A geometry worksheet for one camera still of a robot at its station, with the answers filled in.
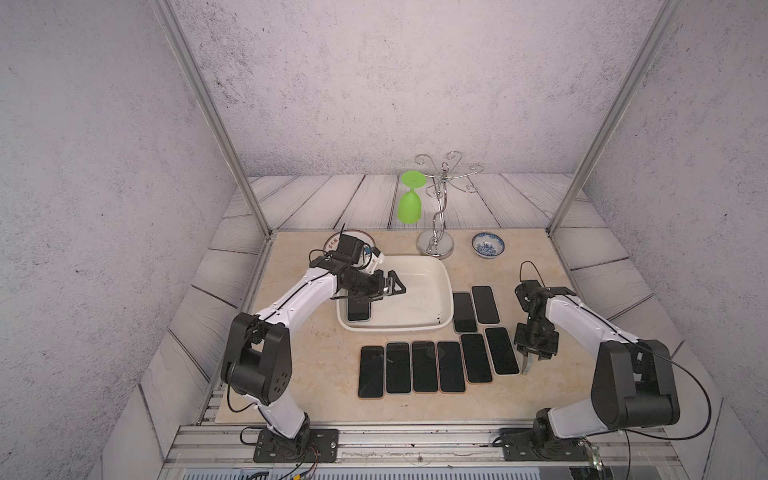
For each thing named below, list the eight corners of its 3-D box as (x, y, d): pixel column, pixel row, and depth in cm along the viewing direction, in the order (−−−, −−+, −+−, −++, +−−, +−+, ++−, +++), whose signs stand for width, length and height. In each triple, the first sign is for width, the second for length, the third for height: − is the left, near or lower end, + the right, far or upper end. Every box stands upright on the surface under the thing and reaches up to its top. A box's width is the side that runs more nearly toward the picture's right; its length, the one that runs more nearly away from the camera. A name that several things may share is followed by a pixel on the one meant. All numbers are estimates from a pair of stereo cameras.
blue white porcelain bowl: (472, 259, 113) (474, 251, 110) (468, 240, 120) (470, 232, 117) (503, 259, 113) (507, 251, 110) (497, 240, 120) (500, 232, 117)
